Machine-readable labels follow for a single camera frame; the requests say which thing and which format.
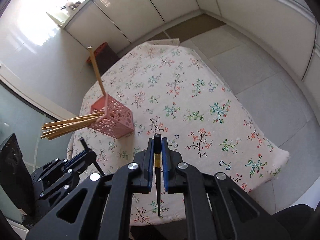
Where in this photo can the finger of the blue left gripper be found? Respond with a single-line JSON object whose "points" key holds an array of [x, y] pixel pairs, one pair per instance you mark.
{"points": [[74, 162]]}

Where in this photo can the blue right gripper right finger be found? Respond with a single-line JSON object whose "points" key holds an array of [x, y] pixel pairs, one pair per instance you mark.
{"points": [[166, 163]]}

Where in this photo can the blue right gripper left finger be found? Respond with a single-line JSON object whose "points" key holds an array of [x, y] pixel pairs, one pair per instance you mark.
{"points": [[148, 164]]}

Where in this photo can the black chopstick gold band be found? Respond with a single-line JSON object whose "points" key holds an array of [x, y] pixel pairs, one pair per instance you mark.
{"points": [[89, 157], [157, 147]]}

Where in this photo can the wooden chopstick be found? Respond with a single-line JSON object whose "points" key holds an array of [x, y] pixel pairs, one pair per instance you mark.
{"points": [[70, 125], [72, 122], [60, 130], [56, 134], [96, 70], [72, 119]]}

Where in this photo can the white kitchen cabinets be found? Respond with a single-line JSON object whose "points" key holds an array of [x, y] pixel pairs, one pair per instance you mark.
{"points": [[287, 29]]}

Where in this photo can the wooden chopstick in holder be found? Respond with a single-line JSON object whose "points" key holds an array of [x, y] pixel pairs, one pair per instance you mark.
{"points": [[72, 122], [56, 134]]}

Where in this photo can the pink perforated utensil holder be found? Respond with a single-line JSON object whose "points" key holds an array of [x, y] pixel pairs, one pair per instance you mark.
{"points": [[117, 119]]}

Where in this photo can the floral tablecloth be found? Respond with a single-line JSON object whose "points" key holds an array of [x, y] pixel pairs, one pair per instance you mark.
{"points": [[171, 91]]}

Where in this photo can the red rimmed trash bin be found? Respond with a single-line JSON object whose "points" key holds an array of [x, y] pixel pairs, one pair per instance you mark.
{"points": [[105, 57]]}

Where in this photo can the black trousers leg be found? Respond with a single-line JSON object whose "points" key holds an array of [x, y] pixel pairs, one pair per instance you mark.
{"points": [[294, 219]]}

